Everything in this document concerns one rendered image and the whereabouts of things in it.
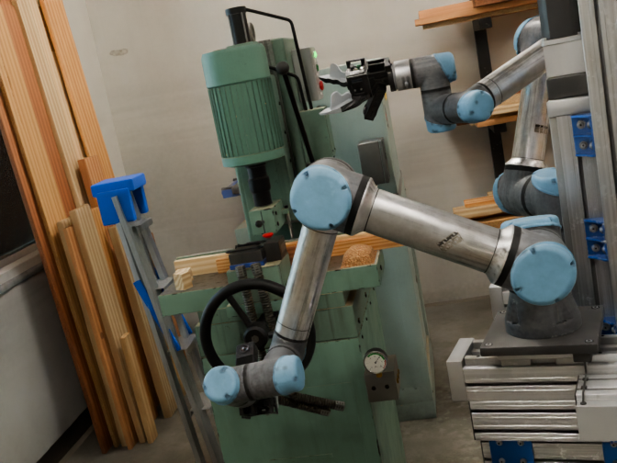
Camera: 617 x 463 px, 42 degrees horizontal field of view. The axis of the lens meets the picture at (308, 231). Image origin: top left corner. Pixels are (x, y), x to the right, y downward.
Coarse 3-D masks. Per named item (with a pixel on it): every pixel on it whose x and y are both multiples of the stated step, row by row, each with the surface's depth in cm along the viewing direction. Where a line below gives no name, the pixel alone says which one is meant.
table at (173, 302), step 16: (336, 256) 223; (336, 272) 209; (352, 272) 209; (368, 272) 208; (192, 288) 218; (208, 288) 215; (336, 288) 210; (352, 288) 210; (160, 304) 218; (176, 304) 218; (192, 304) 217; (224, 304) 216; (256, 304) 204; (272, 304) 204
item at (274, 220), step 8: (272, 200) 232; (280, 200) 231; (256, 208) 224; (264, 208) 222; (272, 208) 220; (280, 208) 230; (256, 216) 221; (264, 216) 221; (272, 216) 220; (280, 216) 228; (264, 224) 221; (272, 224) 221; (280, 224) 226; (256, 232) 222; (264, 232) 222
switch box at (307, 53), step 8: (304, 48) 241; (312, 48) 246; (296, 56) 242; (304, 56) 241; (312, 56) 242; (296, 64) 242; (304, 64) 242; (312, 64) 242; (296, 72) 243; (312, 72) 242; (312, 80) 242; (304, 88) 243; (312, 88) 243; (304, 96) 244; (312, 96) 244; (320, 96) 246
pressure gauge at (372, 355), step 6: (372, 348) 208; (378, 348) 208; (366, 354) 206; (372, 354) 206; (378, 354) 206; (384, 354) 206; (366, 360) 207; (372, 360) 206; (378, 360) 206; (384, 360) 206; (366, 366) 207; (372, 366) 207; (378, 366) 207; (384, 366) 206; (372, 372) 207; (378, 372) 207
